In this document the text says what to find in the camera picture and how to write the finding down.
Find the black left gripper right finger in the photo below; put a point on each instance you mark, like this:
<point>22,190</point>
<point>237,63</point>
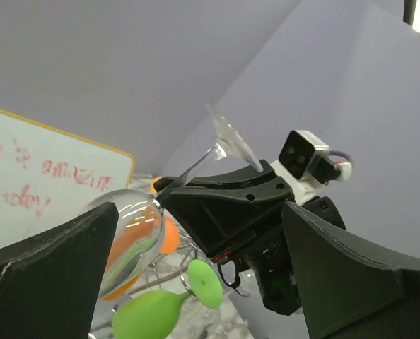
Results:
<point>350,287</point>

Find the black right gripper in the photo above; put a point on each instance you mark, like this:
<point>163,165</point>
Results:
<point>237,217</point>

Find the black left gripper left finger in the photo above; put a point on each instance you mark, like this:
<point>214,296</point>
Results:
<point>49,283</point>

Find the orange wine glass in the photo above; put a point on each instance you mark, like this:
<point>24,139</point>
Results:
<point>167,236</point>

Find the clear wine glass front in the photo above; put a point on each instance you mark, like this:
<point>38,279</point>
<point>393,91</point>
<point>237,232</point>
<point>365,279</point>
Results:
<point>228,143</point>

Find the clear wine glass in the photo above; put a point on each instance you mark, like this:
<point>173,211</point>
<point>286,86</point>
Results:
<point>228,143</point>
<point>199,321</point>

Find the green wine glass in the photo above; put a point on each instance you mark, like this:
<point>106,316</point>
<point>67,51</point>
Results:
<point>154,314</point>

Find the chrome wine glass rack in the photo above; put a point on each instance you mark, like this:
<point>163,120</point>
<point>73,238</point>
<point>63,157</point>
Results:
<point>167,267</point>

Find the yellow framed whiteboard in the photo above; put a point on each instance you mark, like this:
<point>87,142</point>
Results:
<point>47,175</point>

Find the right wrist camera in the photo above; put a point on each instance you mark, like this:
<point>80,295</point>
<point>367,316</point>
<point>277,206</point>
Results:
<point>307,164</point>

